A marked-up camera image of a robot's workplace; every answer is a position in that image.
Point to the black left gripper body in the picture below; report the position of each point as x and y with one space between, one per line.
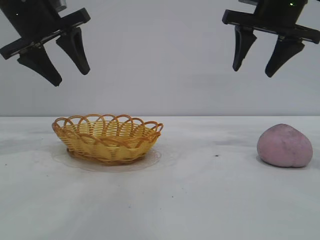
32 22

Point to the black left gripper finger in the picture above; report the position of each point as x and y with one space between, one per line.
77 50
42 65

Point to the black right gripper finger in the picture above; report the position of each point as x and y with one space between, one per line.
242 45
285 55

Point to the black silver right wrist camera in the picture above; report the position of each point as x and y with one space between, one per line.
250 1

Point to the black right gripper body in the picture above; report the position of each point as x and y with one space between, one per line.
277 15

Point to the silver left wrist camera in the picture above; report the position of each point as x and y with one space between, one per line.
60 5

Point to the clear plastic plate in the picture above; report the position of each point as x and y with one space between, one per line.
150 162

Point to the yellow woven wicker basket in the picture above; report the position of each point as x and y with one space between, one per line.
107 150

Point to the pink peach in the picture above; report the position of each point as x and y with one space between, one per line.
285 146

